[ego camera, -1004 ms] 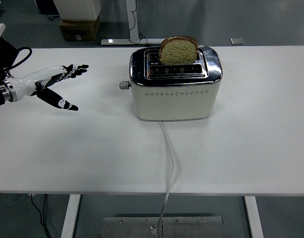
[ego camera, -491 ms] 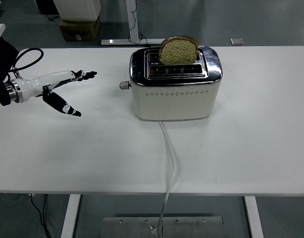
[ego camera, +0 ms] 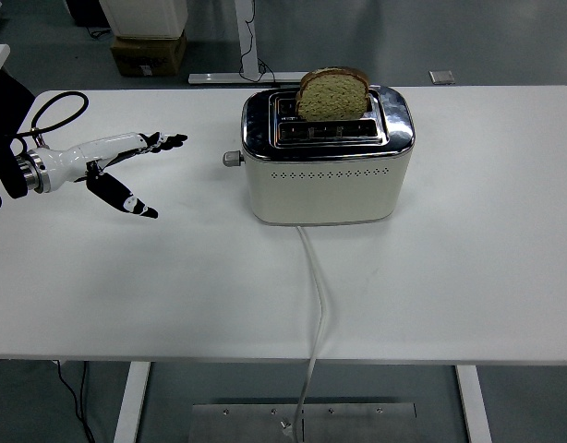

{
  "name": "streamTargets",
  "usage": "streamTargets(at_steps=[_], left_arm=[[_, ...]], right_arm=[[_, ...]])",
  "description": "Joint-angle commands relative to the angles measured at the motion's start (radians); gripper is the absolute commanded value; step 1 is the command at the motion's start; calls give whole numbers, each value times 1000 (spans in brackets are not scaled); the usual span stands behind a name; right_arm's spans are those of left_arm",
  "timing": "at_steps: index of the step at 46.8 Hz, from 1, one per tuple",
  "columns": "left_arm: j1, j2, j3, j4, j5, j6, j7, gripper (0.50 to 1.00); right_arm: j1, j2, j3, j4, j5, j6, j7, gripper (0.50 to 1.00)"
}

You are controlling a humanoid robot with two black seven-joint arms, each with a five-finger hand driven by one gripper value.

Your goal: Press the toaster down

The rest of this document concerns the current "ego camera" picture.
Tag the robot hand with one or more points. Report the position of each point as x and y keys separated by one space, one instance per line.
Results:
x=80 y=154

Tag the grey toaster lever knob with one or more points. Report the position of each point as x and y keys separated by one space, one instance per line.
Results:
x=230 y=159

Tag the cream and chrome toaster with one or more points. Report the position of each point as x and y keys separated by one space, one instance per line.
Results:
x=327 y=194

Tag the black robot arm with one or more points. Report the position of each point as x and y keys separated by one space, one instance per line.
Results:
x=11 y=171

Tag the black chair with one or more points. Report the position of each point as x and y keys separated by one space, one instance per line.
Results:
x=6 y=94

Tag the brown cardboard box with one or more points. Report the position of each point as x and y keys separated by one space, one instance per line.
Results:
x=147 y=55

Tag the black case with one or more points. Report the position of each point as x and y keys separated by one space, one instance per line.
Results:
x=87 y=11

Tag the white box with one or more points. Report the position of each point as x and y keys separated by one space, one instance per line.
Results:
x=145 y=18

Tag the white desk leg with foot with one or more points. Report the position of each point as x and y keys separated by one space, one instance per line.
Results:
x=246 y=46

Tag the white table leg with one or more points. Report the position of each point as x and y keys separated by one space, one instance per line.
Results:
x=132 y=401
x=473 y=401

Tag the brown bread slice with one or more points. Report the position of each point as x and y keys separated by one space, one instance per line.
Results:
x=332 y=99

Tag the grey floor socket plate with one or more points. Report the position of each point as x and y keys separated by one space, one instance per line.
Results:
x=442 y=77

